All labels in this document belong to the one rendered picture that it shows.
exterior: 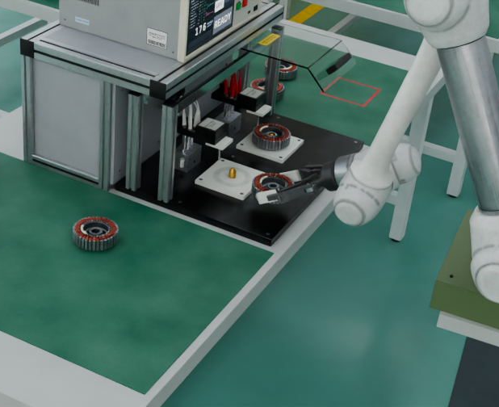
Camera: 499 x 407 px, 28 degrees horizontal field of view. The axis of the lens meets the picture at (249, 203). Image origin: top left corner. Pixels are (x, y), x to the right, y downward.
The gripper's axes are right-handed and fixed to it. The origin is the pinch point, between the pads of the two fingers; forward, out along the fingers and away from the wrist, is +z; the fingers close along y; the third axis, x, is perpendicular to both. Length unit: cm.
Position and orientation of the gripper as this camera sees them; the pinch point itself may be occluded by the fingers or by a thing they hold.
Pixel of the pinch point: (274, 187)
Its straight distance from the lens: 264.9
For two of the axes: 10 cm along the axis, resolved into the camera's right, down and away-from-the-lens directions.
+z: -8.1, 1.5, 5.6
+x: -3.6, -8.9, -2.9
